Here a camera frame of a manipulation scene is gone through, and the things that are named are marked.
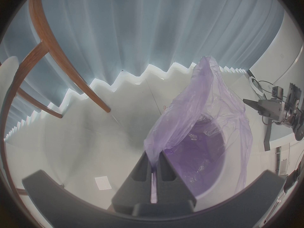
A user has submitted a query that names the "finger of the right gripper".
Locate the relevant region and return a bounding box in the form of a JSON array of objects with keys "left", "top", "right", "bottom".
[{"left": 242, "top": 98, "right": 268, "bottom": 115}]

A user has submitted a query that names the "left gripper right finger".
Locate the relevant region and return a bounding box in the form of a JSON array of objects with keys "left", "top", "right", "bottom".
[{"left": 156, "top": 151, "right": 197, "bottom": 208}]

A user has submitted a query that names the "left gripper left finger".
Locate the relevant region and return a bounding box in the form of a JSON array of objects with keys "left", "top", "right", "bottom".
[{"left": 111, "top": 151, "right": 153, "bottom": 215}]

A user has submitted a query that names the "purple plastic bag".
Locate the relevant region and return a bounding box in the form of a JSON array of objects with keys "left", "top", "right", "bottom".
[{"left": 144, "top": 55, "right": 253, "bottom": 204}]

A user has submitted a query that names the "white trash bin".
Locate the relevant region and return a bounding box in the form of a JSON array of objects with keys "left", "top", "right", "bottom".
[{"left": 164, "top": 114, "right": 227, "bottom": 199}]

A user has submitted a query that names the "white rimmed grey tray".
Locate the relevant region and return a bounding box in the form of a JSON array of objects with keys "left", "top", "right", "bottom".
[{"left": 248, "top": 76, "right": 264, "bottom": 95}]

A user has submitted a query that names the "wooden chair with white cushions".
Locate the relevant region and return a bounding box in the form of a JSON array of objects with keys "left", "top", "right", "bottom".
[{"left": 0, "top": 0, "right": 111, "bottom": 196}]

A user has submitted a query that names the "pale blue curtain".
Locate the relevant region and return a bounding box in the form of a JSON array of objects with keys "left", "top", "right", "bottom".
[{"left": 0, "top": 0, "right": 285, "bottom": 142}]

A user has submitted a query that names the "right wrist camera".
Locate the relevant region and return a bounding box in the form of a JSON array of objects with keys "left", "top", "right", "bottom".
[{"left": 271, "top": 86, "right": 285, "bottom": 99}]

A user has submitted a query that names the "black cable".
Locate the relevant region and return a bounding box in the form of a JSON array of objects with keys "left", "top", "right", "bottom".
[{"left": 258, "top": 80, "right": 275, "bottom": 93}]

